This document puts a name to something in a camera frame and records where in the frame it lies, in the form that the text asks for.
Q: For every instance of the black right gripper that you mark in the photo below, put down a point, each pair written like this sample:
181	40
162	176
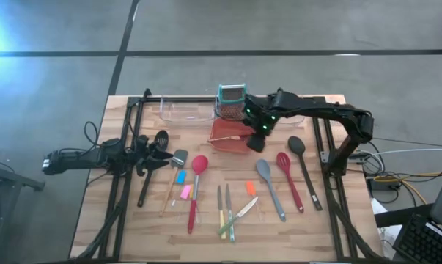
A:
259	115

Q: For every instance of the silver metal kitchen utensil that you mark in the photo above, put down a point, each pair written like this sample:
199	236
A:
178	162

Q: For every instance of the black solid spoon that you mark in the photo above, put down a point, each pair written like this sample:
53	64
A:
297	144

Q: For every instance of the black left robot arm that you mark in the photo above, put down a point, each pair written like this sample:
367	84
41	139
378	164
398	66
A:
77	159

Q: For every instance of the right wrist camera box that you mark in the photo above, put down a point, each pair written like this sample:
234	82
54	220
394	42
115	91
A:
257	143

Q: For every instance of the orange mini spatula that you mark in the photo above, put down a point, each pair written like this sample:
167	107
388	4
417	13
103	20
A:
250	188

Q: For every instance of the black side table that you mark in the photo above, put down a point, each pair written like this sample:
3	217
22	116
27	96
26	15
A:
8	176

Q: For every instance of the black keyboard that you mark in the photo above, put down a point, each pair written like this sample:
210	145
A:
422	242

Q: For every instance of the gray power strip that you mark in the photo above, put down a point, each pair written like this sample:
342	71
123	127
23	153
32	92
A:
357	157

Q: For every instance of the gray silicone spoon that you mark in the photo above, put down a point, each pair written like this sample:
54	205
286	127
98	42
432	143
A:
263	168

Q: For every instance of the black aluminium table frame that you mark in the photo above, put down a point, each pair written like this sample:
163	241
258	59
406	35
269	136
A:
152	99

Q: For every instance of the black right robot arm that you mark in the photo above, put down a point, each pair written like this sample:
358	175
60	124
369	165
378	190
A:
327	108

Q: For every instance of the teal metal box grater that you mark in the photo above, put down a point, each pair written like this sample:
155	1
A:
229	110

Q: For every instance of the blue mini spatula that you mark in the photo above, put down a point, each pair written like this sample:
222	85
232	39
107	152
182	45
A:
181	177

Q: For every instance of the pink mini spatula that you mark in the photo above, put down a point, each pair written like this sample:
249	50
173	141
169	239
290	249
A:
185	192

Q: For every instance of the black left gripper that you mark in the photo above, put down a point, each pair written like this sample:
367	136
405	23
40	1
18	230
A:
141	155

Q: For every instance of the white paper sheet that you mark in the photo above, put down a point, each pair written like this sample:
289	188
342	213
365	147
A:
389	234

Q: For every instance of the orange plastic bin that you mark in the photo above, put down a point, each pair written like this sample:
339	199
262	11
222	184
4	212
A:
224	146

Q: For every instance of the red spoon with metal shaft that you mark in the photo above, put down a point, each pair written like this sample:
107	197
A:
200	165

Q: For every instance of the red slotted spoon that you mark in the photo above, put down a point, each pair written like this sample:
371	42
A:
295	199

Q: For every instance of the black slotted spoon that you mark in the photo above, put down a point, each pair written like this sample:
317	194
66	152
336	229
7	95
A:
143	194

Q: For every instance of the black power box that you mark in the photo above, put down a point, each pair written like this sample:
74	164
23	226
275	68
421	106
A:
383	186

